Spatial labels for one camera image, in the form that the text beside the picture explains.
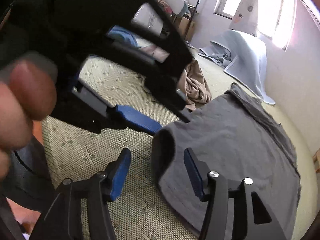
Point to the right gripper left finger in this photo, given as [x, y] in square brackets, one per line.
[84, 203]

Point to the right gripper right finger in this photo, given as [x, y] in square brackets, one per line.
[239, 201]

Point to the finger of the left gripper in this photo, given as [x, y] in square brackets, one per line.
[182, 113]
[138, 121]

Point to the dark grey smile sweatshirt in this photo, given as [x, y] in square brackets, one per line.
[237, 138]

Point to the person left hand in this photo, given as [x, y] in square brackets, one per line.
[29, 96]

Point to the blue garment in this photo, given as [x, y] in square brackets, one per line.
[123, 35]

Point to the pink garment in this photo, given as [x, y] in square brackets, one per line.
[195, 86]

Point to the cardboard box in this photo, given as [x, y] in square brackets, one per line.
[185, 28]

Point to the light blue blanket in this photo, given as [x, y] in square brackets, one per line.
[243, 57]

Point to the wooden headboard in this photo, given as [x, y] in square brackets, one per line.
[316, 161]

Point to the pineapple print curtain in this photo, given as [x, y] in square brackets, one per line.
[246, 17]

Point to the window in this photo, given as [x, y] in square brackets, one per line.
[276, 18]

